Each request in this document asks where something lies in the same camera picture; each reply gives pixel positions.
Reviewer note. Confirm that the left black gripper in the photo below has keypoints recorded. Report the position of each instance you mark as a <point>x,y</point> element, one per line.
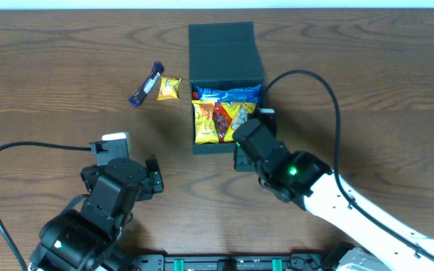
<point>154,175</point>

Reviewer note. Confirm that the small yellow candy packet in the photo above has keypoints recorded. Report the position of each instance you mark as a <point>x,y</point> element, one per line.
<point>169,88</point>

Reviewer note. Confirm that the black mounting rail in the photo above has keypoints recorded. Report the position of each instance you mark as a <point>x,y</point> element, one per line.
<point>277,262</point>

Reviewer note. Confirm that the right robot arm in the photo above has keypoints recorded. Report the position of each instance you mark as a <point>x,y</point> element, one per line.
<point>313,186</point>

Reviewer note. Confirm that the blue snack bar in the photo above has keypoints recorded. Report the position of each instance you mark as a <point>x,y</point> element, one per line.
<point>240,94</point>

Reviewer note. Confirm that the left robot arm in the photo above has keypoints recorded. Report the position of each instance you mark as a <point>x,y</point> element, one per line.
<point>84,235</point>

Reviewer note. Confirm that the red candy bag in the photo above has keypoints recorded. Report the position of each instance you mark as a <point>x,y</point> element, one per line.
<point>221,120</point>

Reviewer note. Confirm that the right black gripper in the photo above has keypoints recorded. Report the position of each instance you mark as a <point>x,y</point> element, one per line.
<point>242,163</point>

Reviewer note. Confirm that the dark green box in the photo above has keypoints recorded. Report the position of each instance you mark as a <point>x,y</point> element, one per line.
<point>223,56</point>

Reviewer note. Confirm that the dark blue candy bar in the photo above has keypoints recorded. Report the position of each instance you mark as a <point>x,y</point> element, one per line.
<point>140,95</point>

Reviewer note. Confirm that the large yellow snack bag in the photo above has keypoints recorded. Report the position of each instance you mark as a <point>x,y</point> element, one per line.
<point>239,113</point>

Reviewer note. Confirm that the yellow orange snack packet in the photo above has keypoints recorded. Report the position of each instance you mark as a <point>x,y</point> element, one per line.
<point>205,130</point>

